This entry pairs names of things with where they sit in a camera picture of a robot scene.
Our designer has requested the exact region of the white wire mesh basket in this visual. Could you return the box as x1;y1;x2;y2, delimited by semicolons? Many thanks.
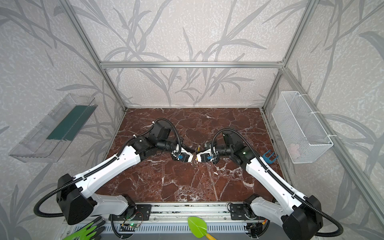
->
272;91;334;164

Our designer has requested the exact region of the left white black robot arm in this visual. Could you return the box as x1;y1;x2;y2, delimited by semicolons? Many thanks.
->
56;119;195;225

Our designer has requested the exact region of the keyring strap with yellow tag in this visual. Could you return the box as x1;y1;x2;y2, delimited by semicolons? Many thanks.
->
191;145;201;165

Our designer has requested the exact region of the pink object in basket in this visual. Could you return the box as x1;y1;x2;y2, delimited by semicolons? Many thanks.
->
289;144;301;160

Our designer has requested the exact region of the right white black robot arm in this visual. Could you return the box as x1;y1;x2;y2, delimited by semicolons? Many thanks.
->
197;129;324;240

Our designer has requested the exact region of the blue toy rake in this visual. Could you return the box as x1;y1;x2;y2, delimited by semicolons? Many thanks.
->
262;150;279;165

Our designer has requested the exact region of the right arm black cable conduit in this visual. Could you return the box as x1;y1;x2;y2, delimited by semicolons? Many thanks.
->
210;128;345;238

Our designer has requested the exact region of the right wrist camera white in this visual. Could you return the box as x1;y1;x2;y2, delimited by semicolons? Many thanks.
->
197;151;214;163

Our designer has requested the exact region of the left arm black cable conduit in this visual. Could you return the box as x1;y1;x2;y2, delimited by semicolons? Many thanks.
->
32;118;184;218

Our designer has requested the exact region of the green toy shovel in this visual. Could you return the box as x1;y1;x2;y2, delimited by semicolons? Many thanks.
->
188;217;216;240

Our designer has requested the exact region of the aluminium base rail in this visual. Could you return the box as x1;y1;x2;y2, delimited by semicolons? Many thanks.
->
56;202;268;239

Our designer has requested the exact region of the clear plastic wall tray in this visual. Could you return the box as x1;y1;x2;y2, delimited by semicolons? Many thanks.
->
9;94;98;163

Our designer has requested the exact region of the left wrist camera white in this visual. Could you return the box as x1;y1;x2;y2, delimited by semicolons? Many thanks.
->
176;152;194;163

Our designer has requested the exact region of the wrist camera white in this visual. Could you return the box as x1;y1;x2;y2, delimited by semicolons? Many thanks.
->
176;152;194;163
197;151;214;163

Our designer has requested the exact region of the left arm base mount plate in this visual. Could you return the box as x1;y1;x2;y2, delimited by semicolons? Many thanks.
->
125;204;152;221

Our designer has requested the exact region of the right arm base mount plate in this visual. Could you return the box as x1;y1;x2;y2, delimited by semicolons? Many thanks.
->
227;203;265;222

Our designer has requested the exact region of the green black work glove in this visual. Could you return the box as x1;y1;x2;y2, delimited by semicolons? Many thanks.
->
64;217;106;240

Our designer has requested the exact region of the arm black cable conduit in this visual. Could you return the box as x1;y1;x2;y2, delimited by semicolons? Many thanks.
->
210;128;345;238
32;118;184;218

